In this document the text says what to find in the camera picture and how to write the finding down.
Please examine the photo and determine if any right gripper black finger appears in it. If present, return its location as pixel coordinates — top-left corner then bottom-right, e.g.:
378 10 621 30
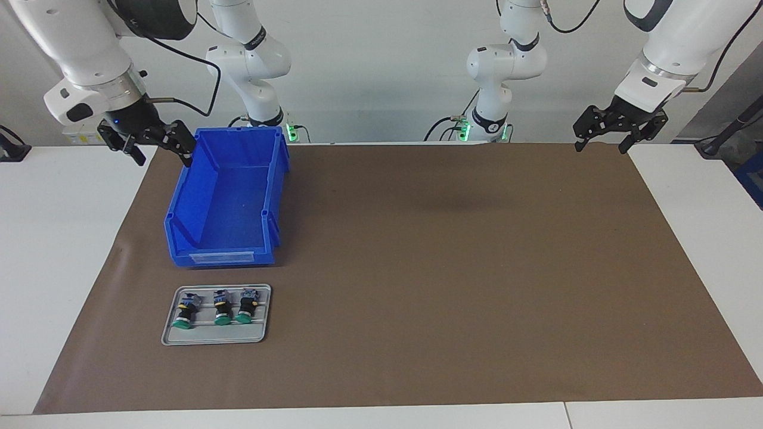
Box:
97 121 147 166
143 120 197 167

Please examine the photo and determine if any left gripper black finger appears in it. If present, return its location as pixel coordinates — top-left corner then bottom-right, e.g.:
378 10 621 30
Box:
573 105 621 151
619 112 668 154

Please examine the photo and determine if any green push button switch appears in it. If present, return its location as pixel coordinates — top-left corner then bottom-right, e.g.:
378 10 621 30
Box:
213 289 233 326
171 291 202 330
234 288 260 324

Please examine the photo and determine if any black pole stand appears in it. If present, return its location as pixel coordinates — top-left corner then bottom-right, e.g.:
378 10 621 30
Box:
694 95 763 158

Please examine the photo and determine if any blue plastic storage bin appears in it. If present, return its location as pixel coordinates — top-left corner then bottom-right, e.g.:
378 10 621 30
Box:
164 126 291 267

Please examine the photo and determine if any blue crate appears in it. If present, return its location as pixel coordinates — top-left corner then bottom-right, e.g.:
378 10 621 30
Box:
733 152 763 210

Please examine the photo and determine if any grey metal tray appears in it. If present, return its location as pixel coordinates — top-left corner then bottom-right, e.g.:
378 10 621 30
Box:
161 284 272 346

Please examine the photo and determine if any brown table mat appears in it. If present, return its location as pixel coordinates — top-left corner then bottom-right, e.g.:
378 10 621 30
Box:
33 143 763 415

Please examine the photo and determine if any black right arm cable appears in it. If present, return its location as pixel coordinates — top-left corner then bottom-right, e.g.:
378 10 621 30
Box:
107 0 222 117

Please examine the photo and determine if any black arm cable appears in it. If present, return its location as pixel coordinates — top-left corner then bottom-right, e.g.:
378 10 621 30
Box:
539 0 763 94
107 0 222 117

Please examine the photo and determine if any white wall power box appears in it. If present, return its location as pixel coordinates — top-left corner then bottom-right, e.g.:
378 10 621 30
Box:
63 122 111 145

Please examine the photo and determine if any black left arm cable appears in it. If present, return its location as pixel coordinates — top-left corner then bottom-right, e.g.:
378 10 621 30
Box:
539 0 763 94

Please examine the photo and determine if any black clamp mount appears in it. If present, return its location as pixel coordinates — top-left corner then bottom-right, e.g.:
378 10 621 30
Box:
0 124 32 163

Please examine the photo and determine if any black base cable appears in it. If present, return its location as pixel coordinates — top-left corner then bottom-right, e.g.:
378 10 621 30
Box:
424 89 480 142

